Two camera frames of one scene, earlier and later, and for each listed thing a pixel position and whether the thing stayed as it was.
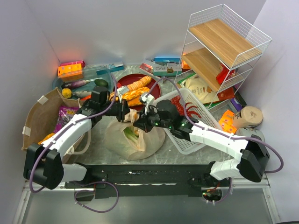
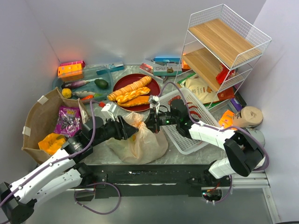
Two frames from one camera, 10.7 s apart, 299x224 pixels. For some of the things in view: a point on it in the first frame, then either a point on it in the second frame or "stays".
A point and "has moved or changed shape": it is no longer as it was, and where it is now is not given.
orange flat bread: [135, 101] stays
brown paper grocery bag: [40, 122] stays
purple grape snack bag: [66, 113] stays
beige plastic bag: [149, 143] has moved or changed shape
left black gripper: [120, 110] → [121, 130]
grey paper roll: [245, 132] stays
